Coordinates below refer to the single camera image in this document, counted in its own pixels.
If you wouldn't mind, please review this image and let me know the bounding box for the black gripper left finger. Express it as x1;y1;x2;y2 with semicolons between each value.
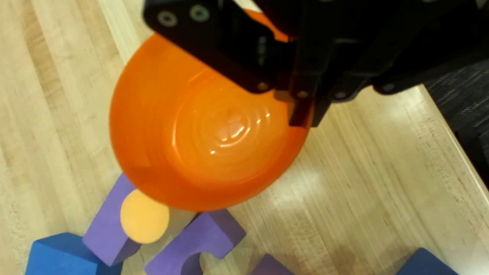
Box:
142;0;312;129

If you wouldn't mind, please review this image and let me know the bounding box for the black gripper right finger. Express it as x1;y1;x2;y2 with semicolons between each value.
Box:
304;0;489;130

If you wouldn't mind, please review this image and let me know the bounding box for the orange plastic bowl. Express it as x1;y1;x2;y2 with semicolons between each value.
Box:
109;8;313;214

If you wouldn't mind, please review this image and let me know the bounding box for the pale orange foam cylinder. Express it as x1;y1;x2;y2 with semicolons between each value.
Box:
119;189;171;247

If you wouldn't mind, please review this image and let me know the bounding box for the dark blue foam block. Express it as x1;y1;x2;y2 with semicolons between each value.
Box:
25;231;125;275

